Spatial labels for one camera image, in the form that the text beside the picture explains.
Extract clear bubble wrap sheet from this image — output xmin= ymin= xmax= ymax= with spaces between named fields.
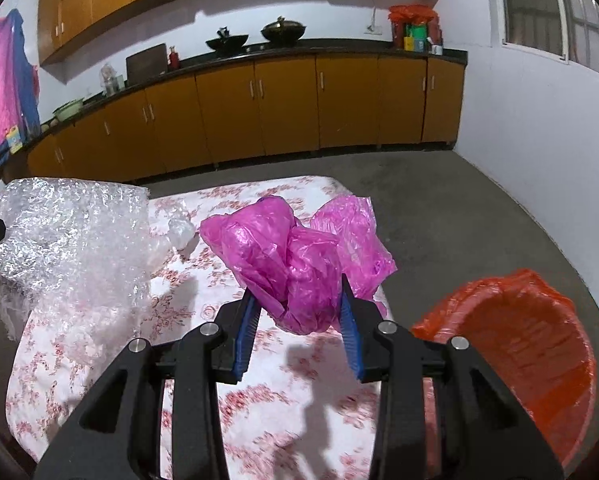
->
xmin=0 ymin=177 xmax=172 ymax=361

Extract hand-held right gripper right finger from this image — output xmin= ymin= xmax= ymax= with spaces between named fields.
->
xmin=340 ymin=275 xmax=565 ymax=480

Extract bin with red liner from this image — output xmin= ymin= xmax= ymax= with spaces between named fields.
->
xmin=410 ymin=268 xmax=597 ymax=467

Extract green basin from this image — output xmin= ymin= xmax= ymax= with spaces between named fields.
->
xmin=53 ymin=98 xmax=85 ymax=122

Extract orange lower kitchen cabinets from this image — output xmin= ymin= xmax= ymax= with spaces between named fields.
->
xmin=26 ymin=47 xmax=467 ymax=186

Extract black bowl with kettle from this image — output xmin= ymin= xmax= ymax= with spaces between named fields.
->
xmin=206 ymin=27 xmax=250 ymax=53

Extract red bag with packets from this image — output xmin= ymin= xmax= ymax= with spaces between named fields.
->
xmin=388 ymin=4 xmax=443 ymax=52

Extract floral tablecloth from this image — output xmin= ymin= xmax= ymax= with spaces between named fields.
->
xmin=6 ymin=176 xmax=437 ymax=480

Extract black wok with lid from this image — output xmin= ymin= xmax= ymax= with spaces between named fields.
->
xmin=260 ymin=16 xmax=307 ymax=43

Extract pink and blue blanket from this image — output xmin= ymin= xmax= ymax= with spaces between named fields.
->
xmin=0 ymin=10 xmax=41 ymax=161

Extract pink plastic bag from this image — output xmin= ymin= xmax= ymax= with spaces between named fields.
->
xmin=199 ymin=195 xmax=397 ymax=336

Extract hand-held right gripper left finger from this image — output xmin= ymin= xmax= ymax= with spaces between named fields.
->
xmin=33 ymin=292 xmax=260 ymax=480

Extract small clear plastic bag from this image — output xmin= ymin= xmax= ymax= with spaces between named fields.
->
xmin=166 ymin=215 xmax=196 ymax=251

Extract clear bag with jar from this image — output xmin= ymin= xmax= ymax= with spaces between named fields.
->
xmin=99 ymin=63 xmax=125 ymax=96

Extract barred window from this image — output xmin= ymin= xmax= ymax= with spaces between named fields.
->
xmin=494 ymin=0 xmax=599 ymax=83

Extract dark wooden cutting board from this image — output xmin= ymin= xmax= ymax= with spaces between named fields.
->
xmin=126 ymin=44 xmax=167 ymax=86

